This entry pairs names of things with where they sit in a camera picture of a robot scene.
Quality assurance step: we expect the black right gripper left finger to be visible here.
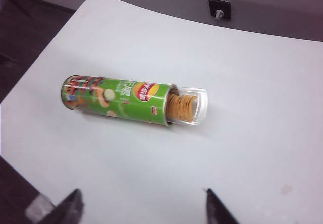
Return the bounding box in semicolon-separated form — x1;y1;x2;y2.
56;188;84;224

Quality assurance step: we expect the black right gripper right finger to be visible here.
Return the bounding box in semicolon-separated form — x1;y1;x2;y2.
202;188;241;224

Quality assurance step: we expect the transparent plastic chip container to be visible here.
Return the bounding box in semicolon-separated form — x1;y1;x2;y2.
165;84;209;127

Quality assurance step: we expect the green potato chip tub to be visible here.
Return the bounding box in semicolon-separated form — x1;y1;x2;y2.
60;74;177;129

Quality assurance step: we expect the stack of potato chips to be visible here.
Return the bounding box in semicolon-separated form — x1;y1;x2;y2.
168;94;199;123

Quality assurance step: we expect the grey tape patch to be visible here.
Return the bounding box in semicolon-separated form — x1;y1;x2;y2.
24;194;55;222

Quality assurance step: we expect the black plate with white knob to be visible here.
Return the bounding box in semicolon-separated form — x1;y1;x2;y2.
208;0;231;21

